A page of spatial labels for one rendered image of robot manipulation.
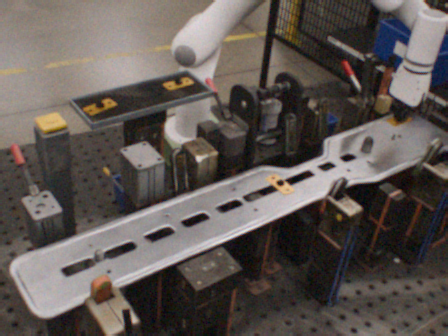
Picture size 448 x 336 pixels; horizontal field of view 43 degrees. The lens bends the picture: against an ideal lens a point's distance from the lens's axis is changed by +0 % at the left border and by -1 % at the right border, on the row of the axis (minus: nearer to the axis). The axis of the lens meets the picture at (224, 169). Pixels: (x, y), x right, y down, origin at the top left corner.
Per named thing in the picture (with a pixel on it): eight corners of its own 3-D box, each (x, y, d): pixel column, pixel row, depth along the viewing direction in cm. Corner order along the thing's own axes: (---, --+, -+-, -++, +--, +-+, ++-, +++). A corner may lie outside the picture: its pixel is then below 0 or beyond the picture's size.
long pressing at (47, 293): (41, 335, 109) (40, 330, 108) (2, 262, 123) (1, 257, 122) (462, 143, 180) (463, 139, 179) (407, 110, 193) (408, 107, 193)
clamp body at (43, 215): (46, 328, 145) (29, 225, 123) (30, 299, 151) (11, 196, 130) (81, 312, 149) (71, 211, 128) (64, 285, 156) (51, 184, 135)
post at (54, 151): (58, 265, 162) (42, 139, 135) (48, 249, 166) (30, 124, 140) (83, 256, 165) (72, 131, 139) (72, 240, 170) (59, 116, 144)
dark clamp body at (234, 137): (217, 246, 174) (228, 144, 151) (193, 221, 182) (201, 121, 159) (244, 234, 180) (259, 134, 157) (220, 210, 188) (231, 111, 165)
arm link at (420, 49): (404, 47, 164) (405, 60, 156) (418, 3, 156) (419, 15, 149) (434, 53, 162) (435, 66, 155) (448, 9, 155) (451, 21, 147)
